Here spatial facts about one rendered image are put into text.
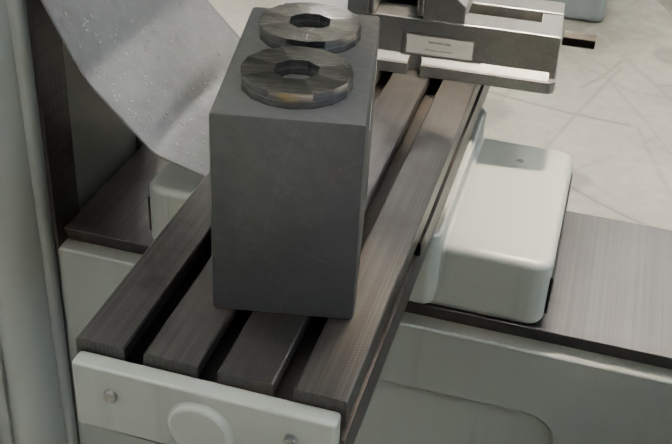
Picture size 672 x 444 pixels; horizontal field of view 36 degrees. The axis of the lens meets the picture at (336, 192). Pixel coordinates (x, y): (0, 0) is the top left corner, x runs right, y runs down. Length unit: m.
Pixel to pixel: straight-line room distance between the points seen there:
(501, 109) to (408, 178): 2.34
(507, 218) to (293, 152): 0.50
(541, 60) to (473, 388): 0.41
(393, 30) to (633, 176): 1.92
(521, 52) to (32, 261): 0.66
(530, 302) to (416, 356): 0.16
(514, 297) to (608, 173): 1.96
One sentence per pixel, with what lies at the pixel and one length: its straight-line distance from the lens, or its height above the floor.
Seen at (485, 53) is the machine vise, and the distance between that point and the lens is 1.28.
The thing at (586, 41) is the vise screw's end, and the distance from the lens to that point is 1.32.
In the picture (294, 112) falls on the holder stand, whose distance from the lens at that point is 0.78.
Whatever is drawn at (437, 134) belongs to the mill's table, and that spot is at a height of 0.96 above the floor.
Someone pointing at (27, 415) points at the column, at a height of 0.48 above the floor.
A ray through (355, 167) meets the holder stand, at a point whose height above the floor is 1.11.
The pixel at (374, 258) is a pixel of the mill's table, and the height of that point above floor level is 0.96.
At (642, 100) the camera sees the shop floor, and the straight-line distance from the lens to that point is 3.61.
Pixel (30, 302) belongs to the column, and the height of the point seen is 0.67.
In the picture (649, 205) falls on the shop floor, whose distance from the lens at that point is 3.01.
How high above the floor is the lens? 1.50
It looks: 32 degrees down
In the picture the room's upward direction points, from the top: 3 degrees clockwise
